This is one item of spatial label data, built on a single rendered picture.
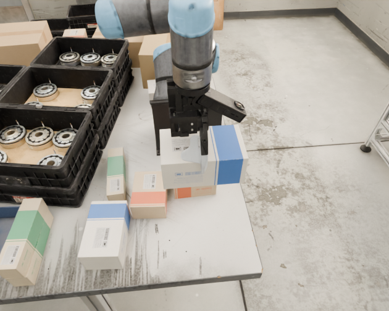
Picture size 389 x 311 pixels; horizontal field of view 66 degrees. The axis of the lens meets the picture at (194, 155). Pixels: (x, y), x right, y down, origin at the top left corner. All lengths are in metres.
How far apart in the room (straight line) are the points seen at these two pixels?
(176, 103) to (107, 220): 0.54
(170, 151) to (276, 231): 1.34
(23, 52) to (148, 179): 1.11
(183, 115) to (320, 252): 1.49
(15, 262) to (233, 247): 0.65
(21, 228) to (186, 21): 0.81
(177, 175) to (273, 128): 1.92
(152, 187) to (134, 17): 0.64
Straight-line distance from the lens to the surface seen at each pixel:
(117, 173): 1.18
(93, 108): 1.23
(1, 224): 1.28
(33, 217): 1.08
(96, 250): 0.99
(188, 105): 0.62
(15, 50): 1.93
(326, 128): 2.71
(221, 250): 1.04
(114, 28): 0.64
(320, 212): 2.10
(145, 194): 1.08
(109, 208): 1.05
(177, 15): 0.52
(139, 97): 1.64
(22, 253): 1.03
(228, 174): 0.72
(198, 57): 0.54
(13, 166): 1.10
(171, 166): 0.67
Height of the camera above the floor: 1.64
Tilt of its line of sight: 46 degrees down
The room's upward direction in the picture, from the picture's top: straight up
